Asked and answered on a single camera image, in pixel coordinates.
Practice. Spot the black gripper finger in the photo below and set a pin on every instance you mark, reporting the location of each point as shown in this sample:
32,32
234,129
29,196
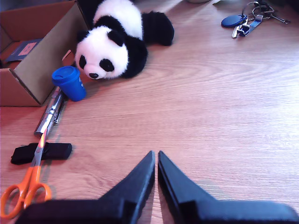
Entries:
137,184
174,184

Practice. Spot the brown cardboard box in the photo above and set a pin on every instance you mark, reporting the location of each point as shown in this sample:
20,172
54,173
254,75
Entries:
39,70

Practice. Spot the black rectangular stick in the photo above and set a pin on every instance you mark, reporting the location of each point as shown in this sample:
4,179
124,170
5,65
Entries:
57,150

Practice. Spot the silver metal bar tool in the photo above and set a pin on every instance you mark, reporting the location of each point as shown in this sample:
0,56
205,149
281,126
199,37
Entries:
50,112

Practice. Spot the small blue lidded cup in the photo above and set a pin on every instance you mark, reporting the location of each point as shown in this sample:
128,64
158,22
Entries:
70,84

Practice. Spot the panda plush toy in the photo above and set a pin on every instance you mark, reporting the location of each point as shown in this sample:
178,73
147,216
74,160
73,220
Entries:
102,49

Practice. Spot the silver key tool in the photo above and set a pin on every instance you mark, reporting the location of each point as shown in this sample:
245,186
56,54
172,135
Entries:
245,28

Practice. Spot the blue oval key fob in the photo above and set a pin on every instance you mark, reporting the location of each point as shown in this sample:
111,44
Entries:
232,21

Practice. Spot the dark printed card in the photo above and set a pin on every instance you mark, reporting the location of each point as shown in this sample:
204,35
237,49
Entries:
23,49

